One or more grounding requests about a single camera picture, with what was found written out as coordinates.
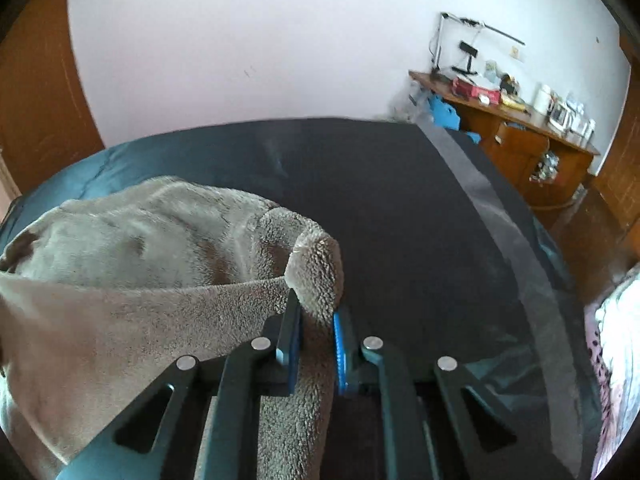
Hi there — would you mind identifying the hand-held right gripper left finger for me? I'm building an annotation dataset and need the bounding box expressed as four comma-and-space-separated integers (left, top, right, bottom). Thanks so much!
57, 290, 303, 480

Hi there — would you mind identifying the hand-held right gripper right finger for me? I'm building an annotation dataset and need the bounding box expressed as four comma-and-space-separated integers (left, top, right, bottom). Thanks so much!
332, 307, 576, 480

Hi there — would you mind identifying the beige fluffy towel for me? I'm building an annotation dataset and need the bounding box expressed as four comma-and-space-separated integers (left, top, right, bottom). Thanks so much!
0, 176, 346, 480

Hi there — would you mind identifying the black bed cover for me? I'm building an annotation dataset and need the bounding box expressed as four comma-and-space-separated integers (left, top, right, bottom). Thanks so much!
240, 117, 591, 391

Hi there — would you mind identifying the dark teal quilt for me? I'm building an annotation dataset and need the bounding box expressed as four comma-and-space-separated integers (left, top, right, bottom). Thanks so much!
0, 120, 608, 480

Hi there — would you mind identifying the blue bag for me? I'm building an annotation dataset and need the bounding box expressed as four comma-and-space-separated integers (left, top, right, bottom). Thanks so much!
427, 94, 463, 132

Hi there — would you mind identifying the brown wooden desk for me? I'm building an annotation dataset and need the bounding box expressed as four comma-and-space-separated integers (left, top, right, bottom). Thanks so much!
408, 70, 601, 211

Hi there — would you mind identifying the white patterned blanket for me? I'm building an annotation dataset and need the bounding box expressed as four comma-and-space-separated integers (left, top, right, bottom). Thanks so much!
582, 262, 640, 478

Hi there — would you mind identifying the red box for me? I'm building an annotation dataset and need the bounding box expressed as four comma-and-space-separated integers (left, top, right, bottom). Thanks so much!
452, 77, 502, 105

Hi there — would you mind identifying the brown wooden door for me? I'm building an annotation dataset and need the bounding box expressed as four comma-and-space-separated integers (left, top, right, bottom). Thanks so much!
592, 30, 640, 231

